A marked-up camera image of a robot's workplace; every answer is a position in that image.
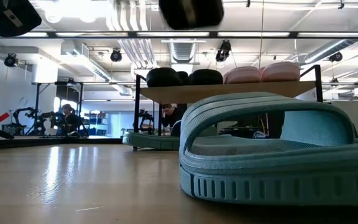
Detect white ceiling pipes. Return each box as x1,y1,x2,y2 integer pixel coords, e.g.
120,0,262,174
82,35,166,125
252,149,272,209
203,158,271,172
106,0,160,70

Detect blue storage rack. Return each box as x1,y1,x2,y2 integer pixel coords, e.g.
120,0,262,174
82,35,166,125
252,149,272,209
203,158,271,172
84,111,108,136

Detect silver ventilation duct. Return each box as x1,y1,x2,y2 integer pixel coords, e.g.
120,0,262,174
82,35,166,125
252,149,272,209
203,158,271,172
168,42,198,64

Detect wooden shelf with black frame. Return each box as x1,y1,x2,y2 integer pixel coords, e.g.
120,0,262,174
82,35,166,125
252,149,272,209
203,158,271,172
133,64,324,152

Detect person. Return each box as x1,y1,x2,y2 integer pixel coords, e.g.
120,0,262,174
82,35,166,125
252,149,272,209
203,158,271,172
61,103,81,135
161,103,186,129

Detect black background station frame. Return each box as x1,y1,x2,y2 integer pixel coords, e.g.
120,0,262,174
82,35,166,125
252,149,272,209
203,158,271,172
31,81,85,138

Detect black ceiling-hung camera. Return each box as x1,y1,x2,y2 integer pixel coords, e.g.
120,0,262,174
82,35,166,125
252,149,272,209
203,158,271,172
328,51,344,63
4,53,19,68
214,39,232,63
109,47,123,63

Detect pink rubber slide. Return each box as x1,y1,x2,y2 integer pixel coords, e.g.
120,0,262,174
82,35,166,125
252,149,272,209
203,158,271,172
223,65,262,85
259,61,301,83

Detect green rubber slide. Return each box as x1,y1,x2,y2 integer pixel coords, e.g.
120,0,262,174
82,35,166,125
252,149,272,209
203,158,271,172
122,131,181,151
178,91,358,208

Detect black rubber slide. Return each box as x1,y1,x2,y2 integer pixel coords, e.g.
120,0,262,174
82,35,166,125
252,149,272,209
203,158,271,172
145,67,190,88
188,68,224,86

